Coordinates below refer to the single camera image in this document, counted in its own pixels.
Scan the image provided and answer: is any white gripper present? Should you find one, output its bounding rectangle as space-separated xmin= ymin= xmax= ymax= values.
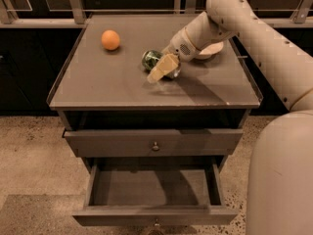
xmin=147 ymin=29 xmax=200 ymax=83

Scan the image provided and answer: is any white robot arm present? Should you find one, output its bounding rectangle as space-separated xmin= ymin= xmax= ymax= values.
xmin=148 ymin=0 xmax=313 ymax=235

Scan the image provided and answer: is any grey drawer cabinet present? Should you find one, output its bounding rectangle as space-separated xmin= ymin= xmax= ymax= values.
xmin=46 ymin=13 xmax=264 ymax=174

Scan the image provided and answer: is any grey upper drawer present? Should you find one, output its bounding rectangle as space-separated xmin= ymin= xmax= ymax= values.
xmin=64 ymin=128 xmax=243 ymax=158

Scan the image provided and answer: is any grey open lower drawer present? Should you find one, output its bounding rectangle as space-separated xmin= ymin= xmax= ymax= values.
xmin=73 ymin=157 xmax=238 ymax=226

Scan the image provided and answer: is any white bowl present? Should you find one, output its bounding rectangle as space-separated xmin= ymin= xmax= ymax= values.
xmin=196 ymin=41 xmax=224 ymax=60

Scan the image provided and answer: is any orange fruit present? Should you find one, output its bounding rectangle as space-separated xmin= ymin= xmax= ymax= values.
xmin=101 ymin=30 xmax=120 ymax=51

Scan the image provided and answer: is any metal window railing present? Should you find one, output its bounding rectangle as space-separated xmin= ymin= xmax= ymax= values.
xmin=0 ymin=0 xmax=312 ymax=24

